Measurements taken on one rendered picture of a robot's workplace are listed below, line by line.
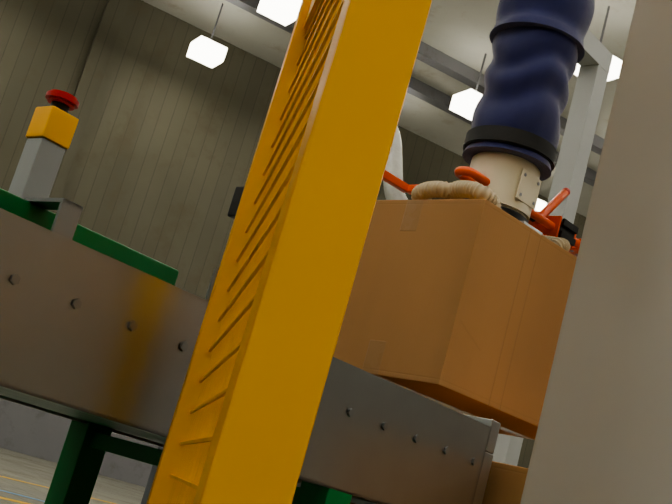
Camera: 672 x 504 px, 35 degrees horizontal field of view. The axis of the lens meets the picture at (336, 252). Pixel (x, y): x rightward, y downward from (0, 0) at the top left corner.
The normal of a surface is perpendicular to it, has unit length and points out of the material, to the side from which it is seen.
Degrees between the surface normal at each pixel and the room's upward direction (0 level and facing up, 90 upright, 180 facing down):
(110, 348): 90
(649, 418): 90
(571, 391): 90
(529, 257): 90
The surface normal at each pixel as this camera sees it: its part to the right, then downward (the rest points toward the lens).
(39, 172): 0.73, 0.04
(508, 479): -0.62, -0.35
